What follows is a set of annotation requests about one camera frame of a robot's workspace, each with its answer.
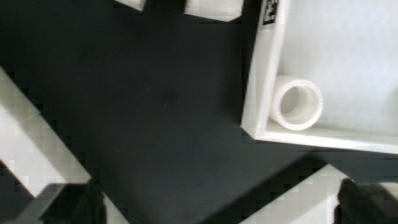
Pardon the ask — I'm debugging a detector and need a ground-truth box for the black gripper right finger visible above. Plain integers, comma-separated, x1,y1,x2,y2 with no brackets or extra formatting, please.
334,179,398,224

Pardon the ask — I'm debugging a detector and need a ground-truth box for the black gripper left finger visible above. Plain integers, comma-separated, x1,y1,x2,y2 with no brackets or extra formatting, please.
10,179,106,224

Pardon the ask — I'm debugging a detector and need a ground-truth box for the white square tabletop part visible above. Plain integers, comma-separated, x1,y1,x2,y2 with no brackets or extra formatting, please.
241,0,398,154

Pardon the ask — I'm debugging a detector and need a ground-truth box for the white L-shaped obstacle fence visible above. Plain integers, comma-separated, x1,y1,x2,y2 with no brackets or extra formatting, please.
0,68,89,196

